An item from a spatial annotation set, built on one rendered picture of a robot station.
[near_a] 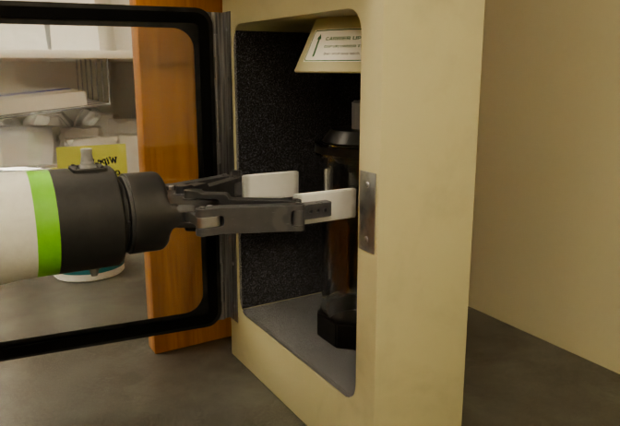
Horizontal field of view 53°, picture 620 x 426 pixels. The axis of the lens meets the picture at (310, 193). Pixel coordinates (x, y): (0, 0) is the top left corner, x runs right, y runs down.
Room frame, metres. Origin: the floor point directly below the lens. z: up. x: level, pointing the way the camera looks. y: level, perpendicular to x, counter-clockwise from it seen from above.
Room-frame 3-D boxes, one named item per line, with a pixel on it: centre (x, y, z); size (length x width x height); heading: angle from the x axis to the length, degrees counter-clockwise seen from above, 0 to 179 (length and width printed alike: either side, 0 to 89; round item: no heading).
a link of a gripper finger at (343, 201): (0.59, -0.02, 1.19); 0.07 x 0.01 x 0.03; 120
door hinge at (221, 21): (0.76, 0.11, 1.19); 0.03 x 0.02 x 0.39; 31
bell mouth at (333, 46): (0.67, -0.07, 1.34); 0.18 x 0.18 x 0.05
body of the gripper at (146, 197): (0.57, 0.14, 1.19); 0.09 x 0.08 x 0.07; 120
